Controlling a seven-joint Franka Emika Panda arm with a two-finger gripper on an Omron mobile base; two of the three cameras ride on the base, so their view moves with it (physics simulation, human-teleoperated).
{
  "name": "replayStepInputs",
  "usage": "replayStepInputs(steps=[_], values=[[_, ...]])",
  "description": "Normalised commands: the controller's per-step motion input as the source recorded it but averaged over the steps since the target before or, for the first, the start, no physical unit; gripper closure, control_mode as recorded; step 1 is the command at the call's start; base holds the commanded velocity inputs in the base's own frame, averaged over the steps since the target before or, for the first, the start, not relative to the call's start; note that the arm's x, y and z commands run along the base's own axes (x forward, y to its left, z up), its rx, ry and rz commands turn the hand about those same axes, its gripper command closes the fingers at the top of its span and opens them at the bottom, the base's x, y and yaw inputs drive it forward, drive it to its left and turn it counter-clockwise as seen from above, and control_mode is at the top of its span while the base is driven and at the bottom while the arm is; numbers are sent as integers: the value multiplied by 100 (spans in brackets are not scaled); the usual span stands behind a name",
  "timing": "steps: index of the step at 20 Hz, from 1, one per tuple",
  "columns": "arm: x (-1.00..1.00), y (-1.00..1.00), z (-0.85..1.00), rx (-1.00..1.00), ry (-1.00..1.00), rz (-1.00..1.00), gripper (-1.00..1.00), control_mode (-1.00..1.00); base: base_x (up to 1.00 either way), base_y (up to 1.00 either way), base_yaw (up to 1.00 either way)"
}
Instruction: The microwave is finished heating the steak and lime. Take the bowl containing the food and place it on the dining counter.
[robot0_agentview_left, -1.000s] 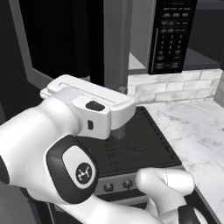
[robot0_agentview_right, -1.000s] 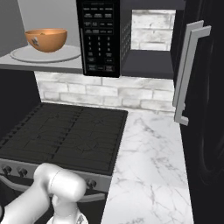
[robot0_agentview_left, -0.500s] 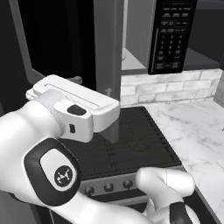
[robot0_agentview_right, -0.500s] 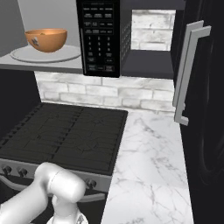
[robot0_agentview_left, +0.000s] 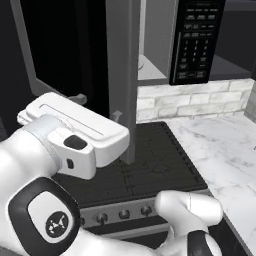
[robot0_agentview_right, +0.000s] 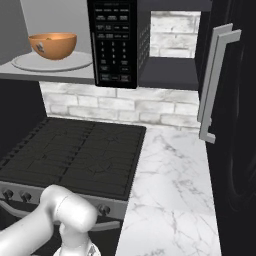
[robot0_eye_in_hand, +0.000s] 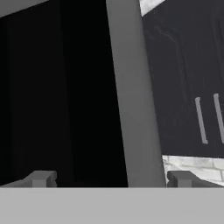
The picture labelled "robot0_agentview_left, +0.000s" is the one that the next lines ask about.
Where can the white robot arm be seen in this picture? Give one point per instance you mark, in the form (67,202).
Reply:
(20,173)

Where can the black microwave oven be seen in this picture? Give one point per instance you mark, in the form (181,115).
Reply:
(196,40)

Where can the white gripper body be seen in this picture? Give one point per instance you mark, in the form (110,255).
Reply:
(100,140)

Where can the dark wall cupboard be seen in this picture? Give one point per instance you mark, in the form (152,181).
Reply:
(233,36)

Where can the dark stove knob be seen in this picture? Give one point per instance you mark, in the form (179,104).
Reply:
(101,218)
(146,210)
(82,221)
(124,214)

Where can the black stove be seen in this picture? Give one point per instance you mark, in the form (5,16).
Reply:
(160,166)

